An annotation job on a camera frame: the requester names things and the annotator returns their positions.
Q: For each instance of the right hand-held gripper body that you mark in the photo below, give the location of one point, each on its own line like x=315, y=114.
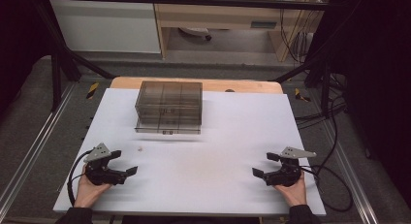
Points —
x=287, y=175

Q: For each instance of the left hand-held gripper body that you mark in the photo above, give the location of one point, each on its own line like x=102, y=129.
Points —
x=101, y=175

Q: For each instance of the person's right hand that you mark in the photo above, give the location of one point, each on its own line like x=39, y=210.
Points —
x=295, y=193

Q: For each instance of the person's left hand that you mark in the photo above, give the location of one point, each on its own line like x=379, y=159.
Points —
x=87, y=191

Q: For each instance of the white table sheet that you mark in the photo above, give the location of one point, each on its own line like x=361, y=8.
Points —
x=200, y=172

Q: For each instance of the yellow black striped tape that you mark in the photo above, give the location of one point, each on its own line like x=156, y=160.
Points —
x=92, y=90
x=301, y=95

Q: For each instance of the smoky transparent drawer box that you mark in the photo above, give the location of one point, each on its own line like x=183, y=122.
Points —
x=169, y=104

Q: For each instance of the black metal stand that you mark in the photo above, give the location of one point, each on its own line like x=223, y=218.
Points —
x=56, y=78
x=324, y=85

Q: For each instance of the white cabinet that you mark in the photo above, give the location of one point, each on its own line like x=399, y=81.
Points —
x=106, y=26

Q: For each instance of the office chair base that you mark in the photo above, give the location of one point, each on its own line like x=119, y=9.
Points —
x=197, y=32

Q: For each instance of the light wooden desk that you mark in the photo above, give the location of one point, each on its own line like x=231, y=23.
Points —
x=219, y=17

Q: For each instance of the aluminium rail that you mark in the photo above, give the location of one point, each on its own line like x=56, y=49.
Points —
x=35, y=140
x=350, y=172

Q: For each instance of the black frame crossbar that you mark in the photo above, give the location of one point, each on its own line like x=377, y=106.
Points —
x=194, y=0

